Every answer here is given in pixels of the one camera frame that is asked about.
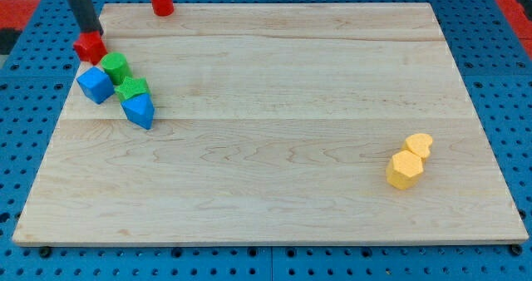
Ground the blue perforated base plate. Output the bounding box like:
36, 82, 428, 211
1, 0, 531, 280

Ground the light wooden board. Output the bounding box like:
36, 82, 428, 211
12, 2, 529, 247

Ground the yellow heart block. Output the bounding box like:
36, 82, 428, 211
401, 133, 433, 163

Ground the black cylindrical robot arm stick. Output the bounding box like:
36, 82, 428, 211
67, 0, 103, 35

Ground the blue triangle block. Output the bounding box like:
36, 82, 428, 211
121, 93, 155, 130

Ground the yellow hexagon block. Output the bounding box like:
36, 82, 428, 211
386, 150, 424, 190

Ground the red star block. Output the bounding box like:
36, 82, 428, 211
73, 31, 108, 65

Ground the green star block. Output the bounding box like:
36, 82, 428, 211
115, 76, 151, 102

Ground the blue cube block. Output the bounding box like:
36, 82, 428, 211
76, 67, 115, 104

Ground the green cylinder block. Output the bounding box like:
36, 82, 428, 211
101, 52, 132, 86

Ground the red cylinder block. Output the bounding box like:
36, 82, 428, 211
150, 0, 175, 17

